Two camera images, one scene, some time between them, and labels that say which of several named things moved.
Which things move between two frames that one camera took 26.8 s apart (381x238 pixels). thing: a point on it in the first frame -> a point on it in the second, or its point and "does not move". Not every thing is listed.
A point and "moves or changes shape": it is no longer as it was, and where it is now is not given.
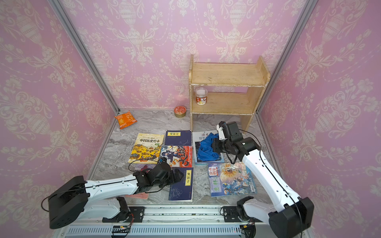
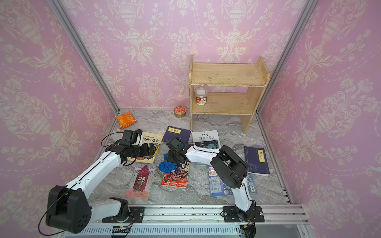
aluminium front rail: [174, 221] does not move
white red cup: [201, 95] does not move
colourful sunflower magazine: [230, 178] does not move
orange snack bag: [125, 120] does not move
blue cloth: [206, 152] moves or changes shape
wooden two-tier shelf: [255, 76] does not move
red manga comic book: [177, 156] moves or changes shape
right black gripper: [217, 146] -> [170, 157]
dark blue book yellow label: [178, 138] does not move
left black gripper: [173, 180] -> [146, 150]
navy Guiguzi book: [182, 190] moves or changes shape
